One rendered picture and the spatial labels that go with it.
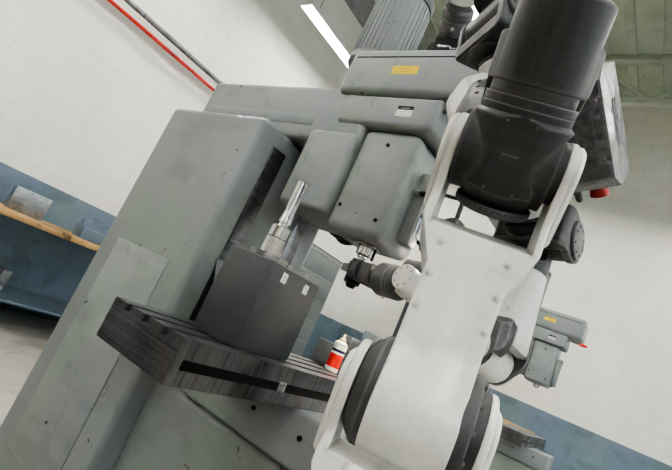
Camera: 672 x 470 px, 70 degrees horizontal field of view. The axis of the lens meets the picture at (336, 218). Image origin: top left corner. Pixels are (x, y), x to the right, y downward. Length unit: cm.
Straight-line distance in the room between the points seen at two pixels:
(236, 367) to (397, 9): 124
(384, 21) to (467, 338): 127
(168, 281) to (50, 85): 396
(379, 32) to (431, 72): 34
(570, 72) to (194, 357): 70
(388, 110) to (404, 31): 38
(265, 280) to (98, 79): 460
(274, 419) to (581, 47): 95
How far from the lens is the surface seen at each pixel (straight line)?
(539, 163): 64
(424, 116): 134
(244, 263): 102
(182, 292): 144
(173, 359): 86
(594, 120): 84
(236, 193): 147
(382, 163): 134
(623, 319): 784
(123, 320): 99
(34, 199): 474
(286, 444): 117
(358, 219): 129
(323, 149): 146
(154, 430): 148
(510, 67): 65
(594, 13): 65
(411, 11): 175
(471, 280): 63
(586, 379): 772
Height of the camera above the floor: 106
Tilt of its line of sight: 12 degrees up
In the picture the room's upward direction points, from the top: 24 degrees clockwise
